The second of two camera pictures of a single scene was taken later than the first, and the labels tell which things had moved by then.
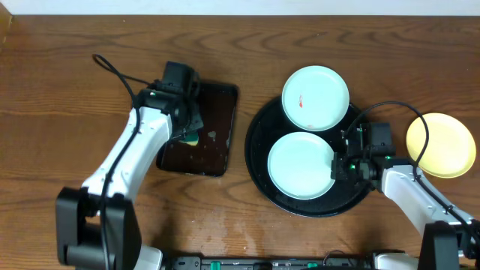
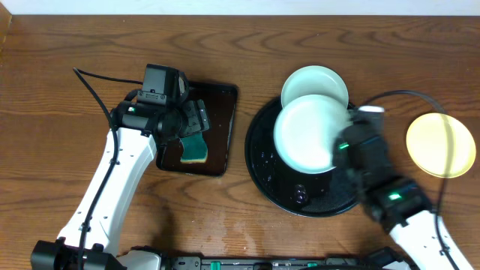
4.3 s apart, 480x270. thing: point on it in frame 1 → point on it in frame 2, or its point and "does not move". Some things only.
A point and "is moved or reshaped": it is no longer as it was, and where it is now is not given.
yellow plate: x=451 y=149 does not move
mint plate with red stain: x=299 y=166 → x=305 y=131
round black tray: x=269 y=125 does not move
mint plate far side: x=316 y=98 does not move
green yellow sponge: x=191 y=138 is moved or reshaped
